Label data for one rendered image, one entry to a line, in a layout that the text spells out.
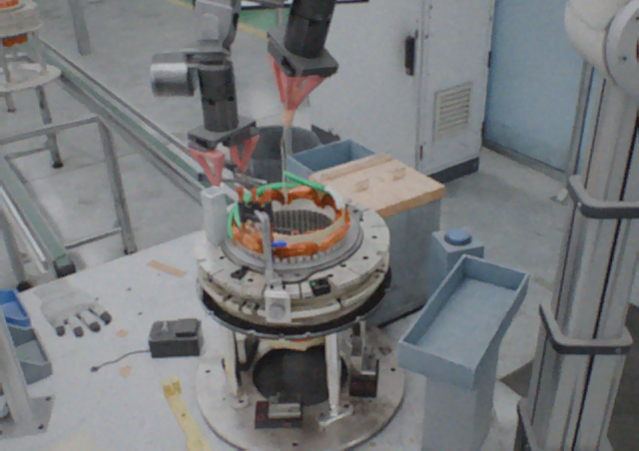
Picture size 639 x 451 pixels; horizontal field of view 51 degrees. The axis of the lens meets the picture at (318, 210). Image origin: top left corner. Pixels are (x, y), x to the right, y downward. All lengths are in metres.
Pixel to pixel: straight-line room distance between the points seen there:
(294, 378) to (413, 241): 0.35
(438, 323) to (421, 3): 2.36
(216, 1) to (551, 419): 0.91
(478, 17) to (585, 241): 2.49
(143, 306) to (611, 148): 1.00
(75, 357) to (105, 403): 0.16
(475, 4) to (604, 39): 2.55
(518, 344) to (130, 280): 1.54
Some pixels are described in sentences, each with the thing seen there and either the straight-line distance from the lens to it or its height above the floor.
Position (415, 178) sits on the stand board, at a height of 1.07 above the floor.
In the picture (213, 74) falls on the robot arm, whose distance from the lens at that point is 1.05.
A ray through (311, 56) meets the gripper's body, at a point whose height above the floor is 1.41.
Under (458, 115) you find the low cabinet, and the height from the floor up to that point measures 0.39.
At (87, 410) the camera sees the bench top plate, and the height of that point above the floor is 0.78.
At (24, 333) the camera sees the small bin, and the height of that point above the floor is 0.81.
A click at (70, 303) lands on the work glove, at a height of 0.80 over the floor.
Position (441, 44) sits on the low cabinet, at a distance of 3.36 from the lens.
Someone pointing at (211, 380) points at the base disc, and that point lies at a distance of 1.28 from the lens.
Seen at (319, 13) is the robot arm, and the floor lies 1.47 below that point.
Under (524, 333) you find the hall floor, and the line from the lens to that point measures 2.69.
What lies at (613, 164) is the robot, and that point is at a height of 1.24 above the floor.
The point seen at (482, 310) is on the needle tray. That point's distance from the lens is 1.06.
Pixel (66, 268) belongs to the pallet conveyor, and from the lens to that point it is 1.79.
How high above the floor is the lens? 1.66
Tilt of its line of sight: 29 degrees down
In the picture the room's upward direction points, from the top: 2 degrees counter-clockwise
